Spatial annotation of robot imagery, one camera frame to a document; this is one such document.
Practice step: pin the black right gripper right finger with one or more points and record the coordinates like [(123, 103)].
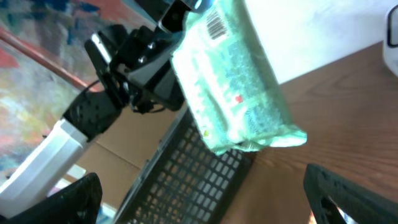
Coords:
[(328, 193)]

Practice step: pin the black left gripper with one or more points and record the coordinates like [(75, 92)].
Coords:
[(135, 67)]

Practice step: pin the white barcode scanner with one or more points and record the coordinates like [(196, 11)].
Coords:
[(389, 46)]

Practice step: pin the dark grey plastic basket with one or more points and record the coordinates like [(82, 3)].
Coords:
[(184, 182)]

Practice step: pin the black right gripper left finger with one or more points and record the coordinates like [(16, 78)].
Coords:
[(79, 203)]

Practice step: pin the light green tissue pack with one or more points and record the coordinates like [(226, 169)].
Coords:
[(229, 84)]

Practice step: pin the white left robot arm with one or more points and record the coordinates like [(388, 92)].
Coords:
[(82, 122)]

